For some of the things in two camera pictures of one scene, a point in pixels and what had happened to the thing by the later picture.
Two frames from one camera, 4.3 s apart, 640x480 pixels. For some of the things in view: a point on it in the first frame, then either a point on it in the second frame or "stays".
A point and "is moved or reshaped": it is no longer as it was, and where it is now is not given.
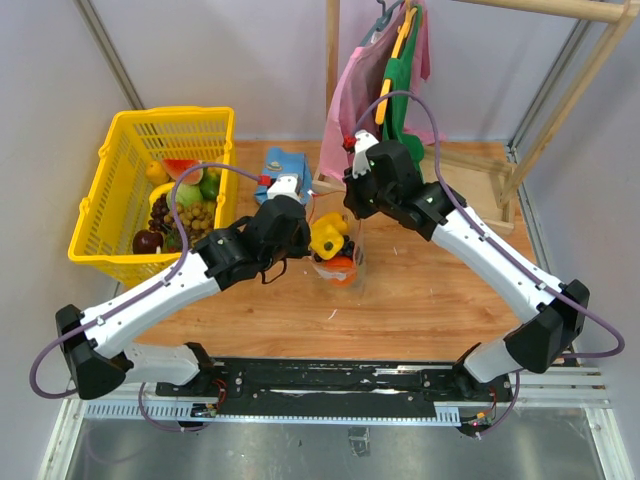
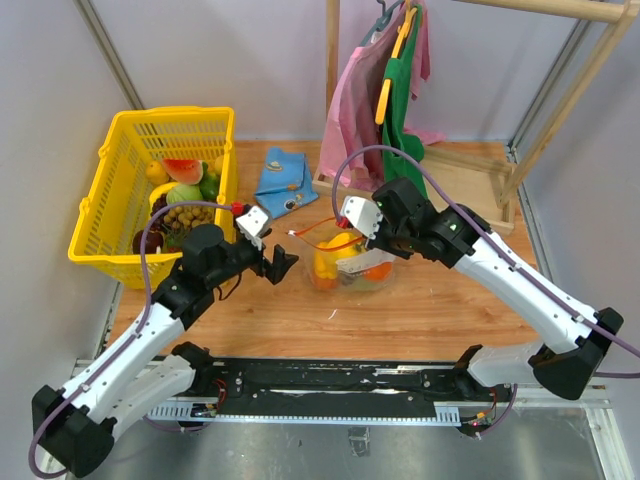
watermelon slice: [175, 167] stays
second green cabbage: [186, 195] stays
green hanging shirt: [399, 71] stays
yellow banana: [158, 191] stays
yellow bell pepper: [333, 219] → [326, 259]
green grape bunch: [195, 219] stays
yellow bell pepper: [325, 241] → [325, 264]
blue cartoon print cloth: [278, 163] stays
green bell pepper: [209, 184] stays
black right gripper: [351, 197] → [379, 243]
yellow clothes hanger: [384, 97] stays
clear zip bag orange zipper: [336, 240] is moved or reshaped
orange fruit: [342, 265] → [379, 274]
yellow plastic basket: [116, 204] stays
